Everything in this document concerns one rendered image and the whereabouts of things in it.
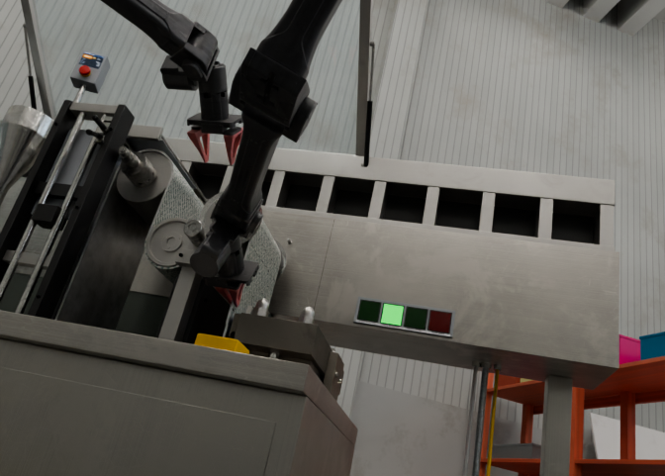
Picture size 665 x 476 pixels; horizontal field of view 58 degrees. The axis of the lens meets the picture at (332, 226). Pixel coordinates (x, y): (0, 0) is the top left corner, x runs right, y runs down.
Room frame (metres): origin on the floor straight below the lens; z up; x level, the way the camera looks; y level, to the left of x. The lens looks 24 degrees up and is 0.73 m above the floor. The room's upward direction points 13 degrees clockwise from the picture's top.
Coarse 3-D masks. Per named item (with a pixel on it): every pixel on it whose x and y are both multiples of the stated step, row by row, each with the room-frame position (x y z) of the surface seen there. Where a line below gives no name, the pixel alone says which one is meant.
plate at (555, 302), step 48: (288, 240) 1.52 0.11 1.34; (336, 240) 1.51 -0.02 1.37; (384, 240) 1.48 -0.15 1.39; (432, 240) 1.45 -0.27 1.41; (480, 240) 1.42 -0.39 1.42; (144, 288) 1.63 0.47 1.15; (288, 288) 1.54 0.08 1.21; (336, 288) 1.51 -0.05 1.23; (384, 288) 1.48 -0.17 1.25; (432, 288) 1.45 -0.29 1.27; (480, 288) 1.42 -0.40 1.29; (528, 288) 1.39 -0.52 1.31; (576, 288) 1.36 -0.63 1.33; (336, 336) 1.63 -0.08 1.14; (384, 336) 1.52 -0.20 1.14; (432, 336) 1.44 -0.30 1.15; (480, 336) 1.41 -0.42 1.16; (528, 336) 1.39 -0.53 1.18; (576, 336) 1.36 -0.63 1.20; (576, 384) 1.56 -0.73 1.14
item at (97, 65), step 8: (80, 56) 1.38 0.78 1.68; (88, 56) 1.38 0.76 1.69; (96, 56) 1.38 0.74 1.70; (104, 56) 1.38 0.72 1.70; (80, 64) 1.38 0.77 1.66; (88, 64) 1.38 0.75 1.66; (96, 64) 1.38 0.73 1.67; (104, 64) 1.39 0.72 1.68; (72, 72) 1.38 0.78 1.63; (80, 72) 1.37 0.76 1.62; (88, 72) 1.37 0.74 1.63; (96, 72) 1.38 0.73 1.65; (104, 72) 1.41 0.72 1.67; (72, 80) 1.39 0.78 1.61; (80, 80) 1.38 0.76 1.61; (88, 80) 1.38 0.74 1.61; (96, 80) 1.39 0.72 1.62; (88, 88) 1.41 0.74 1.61; (96, 88) 1.41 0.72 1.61
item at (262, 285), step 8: (248, 248) 1.22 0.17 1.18; (248, 256) 1.24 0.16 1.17; (256, 256) 1.28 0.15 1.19; (264, 272) 1.36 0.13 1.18; (256, 280) 1.32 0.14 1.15; (264, 280) 1.37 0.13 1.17; (272, 280) 1.43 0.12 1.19; (248, 288) 1.29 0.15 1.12; (256, 288) 1.33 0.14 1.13; (264, 288) 1.39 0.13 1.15; (272, 288) 1.44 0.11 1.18; (248, 296) 1.30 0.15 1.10; (256, 296) 1.35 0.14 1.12; (264, 296) 1.40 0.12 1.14; (232, 304) 1.22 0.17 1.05; (240, 304) 1.27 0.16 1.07; (248, 304) 1.31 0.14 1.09; (232, 312) 1.23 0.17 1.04; (240, 312) 1.28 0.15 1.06; (232, 320) 1.24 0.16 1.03
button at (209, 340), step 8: (200, 336) 0.94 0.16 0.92; (208, 336) 0.94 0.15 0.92; (216, 336) 0.94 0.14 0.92; (200, 344) 0.94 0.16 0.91; (208, 344) 0.94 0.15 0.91; (216, 344) 0.94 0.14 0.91; (224, 344) 0.93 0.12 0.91; (232, 344) 0.93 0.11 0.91; (240, 344) 0.95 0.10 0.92; (248, 352) 0.99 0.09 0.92
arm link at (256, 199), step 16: (256, 112) 0.69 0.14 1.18; (304, 112) 0.65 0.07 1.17; (256, 128) 0.70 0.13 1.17; (272, 128) 0.70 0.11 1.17; (288, 128) 0.69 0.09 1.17; (304, 128) 0.69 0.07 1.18; (240, 144) 0.77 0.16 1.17; (256, 144) 0.74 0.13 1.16; (272, 144) 0.74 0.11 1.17; (240, 160) 0.81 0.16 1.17; (256, 160) 0.79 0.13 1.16; (240, 176) 0.85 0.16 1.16; (256, 176) 0.84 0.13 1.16; (224, 192) 0.96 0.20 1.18; (240, 192) 0.90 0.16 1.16; (256, 192) 0.93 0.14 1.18; (224, 208) 0.99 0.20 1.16; (240, 208) 0.96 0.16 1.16; (256, 208) 1.00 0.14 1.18; (240, 224) 1.02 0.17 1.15
